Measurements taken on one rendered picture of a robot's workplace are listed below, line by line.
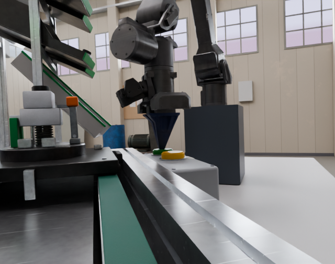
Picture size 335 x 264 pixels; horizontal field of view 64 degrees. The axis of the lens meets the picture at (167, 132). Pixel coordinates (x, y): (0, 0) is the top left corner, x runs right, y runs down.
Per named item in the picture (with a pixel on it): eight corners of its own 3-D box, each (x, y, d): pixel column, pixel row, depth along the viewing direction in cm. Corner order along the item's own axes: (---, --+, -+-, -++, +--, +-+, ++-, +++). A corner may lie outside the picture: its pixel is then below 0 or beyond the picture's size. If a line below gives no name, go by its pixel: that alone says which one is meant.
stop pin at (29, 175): (37, 197, 37) (35, 168, 37) (35, 199, 36) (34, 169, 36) (26, 198, 37) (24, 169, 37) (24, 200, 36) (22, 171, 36)
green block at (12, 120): (20, 146, 47) (18, 118, 47) (18, 147, 46) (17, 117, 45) (12, 147, 46) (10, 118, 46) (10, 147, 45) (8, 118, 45)
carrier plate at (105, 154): (110, 155, 63) (109, 146, 63) (119, 173, 40) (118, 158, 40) (-6, 163, 57) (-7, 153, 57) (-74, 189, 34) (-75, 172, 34)
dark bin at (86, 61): (92, 70, 82) (101, 48, 82) (82, 61, 69) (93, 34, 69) (2, 32, 79) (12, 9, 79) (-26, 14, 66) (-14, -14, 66)
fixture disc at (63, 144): (87, 150, 57) (86, 140, 57) (84, 157, 44) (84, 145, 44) (13, 154, 54) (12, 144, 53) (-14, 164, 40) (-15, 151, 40)
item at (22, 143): (33, 147, 44) (33, 138, 44) (31, 148, 43) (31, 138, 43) (20, 147, 44) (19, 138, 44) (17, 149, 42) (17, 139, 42)
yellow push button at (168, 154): (180, 161, 49) (180, 150, 48) (188, 164, 45) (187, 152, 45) (159, 162, 47) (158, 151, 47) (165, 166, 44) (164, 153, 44)
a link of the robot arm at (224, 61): (205, 88, 79) (204, 66, 79) (234, 85, 74) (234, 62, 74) (194, 86, 74) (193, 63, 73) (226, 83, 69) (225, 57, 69)
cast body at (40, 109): (63, 124, 51) (61, 88, 51) (60, 124, 47) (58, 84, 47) (13, 127, 49) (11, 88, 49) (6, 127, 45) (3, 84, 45)
